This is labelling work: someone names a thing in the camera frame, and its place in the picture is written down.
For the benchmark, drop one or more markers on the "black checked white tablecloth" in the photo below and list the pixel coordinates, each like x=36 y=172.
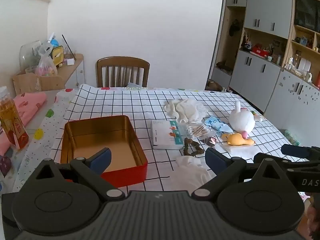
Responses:
x=125 y=100

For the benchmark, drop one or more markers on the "yellow tissue box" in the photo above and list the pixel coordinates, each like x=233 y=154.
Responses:
x=58 y=55

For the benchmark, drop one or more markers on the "white paper napkin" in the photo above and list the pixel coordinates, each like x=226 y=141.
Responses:
x=241 y=152

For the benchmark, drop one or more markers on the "small white box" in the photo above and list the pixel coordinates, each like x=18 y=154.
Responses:
x=70 y=62

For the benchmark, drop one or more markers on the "grey and wood wall cabinet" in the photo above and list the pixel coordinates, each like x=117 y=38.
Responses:
x=260 y=80

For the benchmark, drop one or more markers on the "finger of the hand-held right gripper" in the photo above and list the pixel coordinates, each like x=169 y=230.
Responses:
x=295 y=151
x=287 y=162

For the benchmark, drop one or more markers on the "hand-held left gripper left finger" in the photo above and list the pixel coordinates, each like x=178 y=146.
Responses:
x=101 y=161

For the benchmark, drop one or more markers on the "green patterned pack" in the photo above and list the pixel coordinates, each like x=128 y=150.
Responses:
x=291 y=137

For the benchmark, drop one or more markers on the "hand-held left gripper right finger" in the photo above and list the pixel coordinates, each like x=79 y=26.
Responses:
x=213 y=160

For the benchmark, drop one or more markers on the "crumpled white tissue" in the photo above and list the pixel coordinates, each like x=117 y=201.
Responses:
x=192 y=170

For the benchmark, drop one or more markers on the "brown wooden chair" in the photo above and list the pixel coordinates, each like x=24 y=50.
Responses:
x=122 y=65

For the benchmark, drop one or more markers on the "thin black stick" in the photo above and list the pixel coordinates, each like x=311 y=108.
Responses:
x=68 y=46

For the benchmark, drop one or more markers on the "black hanging bag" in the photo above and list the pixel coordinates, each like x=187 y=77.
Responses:
x=235 y=27

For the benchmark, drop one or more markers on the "white cloth with coloured dots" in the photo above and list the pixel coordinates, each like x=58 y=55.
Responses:
x=60 y=105

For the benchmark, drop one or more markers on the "blue round toy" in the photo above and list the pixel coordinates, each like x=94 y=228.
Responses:
x=54 y=42

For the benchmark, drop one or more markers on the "cardboard box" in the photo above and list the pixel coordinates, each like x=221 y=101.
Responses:
x=27 y=82

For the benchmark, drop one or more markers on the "pink packet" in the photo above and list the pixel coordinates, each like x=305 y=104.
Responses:
x=30 y=105

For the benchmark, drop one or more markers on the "white plush rabbit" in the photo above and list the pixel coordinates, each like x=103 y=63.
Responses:
x=242 y=120

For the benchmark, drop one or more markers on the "small red candy wrapper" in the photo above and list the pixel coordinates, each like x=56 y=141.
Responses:
x=211 y=141

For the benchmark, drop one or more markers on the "amber tea bottle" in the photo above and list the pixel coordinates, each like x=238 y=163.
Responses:
x=11 y=122

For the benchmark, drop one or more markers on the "white mesh cloth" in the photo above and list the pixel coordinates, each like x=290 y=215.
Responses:
x=187 y=110

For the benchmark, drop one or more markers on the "bag of cotton swabs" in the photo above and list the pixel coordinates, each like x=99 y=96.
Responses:
x=197 y=130

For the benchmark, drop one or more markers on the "purple patterned cloth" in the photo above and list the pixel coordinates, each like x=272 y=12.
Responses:
x=3 y=165

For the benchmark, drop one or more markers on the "red tin box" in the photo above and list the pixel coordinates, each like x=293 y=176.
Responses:
x=87 y=135

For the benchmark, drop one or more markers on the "wooden side cabinet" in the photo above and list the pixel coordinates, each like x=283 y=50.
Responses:
x=75 y=75

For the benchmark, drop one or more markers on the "clear plastic bag of sweets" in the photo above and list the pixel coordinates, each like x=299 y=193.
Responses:
x=46 y=66

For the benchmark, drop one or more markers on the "yellow plush duck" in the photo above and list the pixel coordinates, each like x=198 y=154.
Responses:
x=237 y=140

